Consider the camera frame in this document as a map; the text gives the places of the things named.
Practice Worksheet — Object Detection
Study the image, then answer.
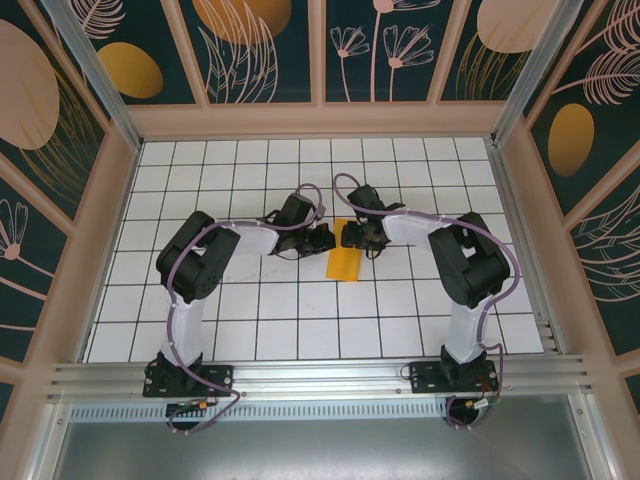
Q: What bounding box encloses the grey metal sheet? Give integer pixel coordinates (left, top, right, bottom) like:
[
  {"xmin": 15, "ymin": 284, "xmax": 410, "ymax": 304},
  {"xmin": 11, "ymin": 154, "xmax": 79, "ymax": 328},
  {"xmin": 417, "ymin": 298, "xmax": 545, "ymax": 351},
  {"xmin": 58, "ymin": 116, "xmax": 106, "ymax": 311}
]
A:
[{"xmin": 29, "ymin": 394, "xmax": 616, "ymax": 480}]

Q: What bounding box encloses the long aluminium mounting rail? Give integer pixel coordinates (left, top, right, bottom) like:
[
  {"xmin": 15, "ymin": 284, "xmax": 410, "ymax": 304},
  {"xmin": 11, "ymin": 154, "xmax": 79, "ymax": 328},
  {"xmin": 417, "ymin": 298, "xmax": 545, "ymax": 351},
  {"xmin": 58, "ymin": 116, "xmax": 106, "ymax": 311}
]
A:
[{"xmin": 47, "ymin": 354, "xmax": 594, "ymax": 401}]

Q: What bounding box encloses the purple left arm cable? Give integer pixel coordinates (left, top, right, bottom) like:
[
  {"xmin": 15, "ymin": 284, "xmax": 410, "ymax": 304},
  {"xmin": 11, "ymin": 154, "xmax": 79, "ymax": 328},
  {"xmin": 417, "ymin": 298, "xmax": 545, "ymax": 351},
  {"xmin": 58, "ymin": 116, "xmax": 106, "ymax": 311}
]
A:
[{"xmin": 166, "ymin": 183, "xmax": 327, "ymax": 435}]

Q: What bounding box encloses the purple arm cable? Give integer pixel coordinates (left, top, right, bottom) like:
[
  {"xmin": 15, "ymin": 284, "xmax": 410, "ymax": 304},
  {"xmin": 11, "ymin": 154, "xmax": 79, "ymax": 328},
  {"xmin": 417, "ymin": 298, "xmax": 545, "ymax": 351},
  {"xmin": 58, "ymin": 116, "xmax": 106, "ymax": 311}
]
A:
[
  {"xmin": 166, "ymin": 183, "xmax": 327, "ymax": 435},
  {"xmin": 333, "ymin": 172, "xmax": 519, "ymax": 435}
]

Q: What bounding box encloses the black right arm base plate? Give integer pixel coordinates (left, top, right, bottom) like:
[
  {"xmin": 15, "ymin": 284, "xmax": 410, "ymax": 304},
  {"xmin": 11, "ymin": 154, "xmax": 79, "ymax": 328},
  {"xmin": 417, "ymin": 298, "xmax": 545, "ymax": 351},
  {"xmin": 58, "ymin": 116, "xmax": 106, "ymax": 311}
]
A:
[{"xmin": 408, "ymin": 360, "xmax": 500, "ymax": 396}]

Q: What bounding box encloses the aluminium side rail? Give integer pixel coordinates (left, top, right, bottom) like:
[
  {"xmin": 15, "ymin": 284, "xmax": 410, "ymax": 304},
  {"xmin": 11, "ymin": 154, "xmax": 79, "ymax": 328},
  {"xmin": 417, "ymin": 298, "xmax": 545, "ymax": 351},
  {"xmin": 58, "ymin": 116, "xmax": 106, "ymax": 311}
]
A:
[{"xmin": 487, "ymin": 139, "xmax": 569, "ymax": 354}]

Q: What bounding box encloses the slotted grey cable duct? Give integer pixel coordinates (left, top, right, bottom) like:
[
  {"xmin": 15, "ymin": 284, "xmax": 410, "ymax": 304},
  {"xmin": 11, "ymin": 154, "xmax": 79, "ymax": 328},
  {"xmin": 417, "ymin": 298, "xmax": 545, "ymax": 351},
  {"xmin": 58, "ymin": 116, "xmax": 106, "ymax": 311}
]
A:
[{"xmin": 69, "ymin": 403, "xmax": 451, "ymax": 421}]

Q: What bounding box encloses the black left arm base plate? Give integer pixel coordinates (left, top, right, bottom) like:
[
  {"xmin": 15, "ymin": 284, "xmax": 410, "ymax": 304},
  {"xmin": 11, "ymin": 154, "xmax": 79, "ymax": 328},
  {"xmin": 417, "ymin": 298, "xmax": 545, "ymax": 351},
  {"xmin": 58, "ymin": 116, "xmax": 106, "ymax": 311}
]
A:
[{"xmin": 143, "ymin": 363, "xmax": 235, "ymax": 399}]

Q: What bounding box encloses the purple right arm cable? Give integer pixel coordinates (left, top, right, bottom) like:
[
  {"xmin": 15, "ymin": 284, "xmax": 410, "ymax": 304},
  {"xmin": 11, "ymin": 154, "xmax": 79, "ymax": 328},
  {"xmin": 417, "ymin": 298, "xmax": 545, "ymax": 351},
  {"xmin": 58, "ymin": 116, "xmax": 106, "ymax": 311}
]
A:
[{"xmin": 333, "ymin": 172, "xmax": 519, "ymax": 435}]

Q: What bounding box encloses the aluminium corner post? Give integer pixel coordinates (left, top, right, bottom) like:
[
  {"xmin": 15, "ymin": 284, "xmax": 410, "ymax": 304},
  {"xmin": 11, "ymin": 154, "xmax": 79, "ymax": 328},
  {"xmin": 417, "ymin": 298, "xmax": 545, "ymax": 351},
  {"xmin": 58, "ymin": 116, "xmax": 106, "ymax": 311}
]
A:
[
  {"xmin": 39, "ymin": 0, "xmax": 144, "ymax": 151},
  {"xmin": 492, "ymin": 0, "xmax": 586, "ymax": 146}
]

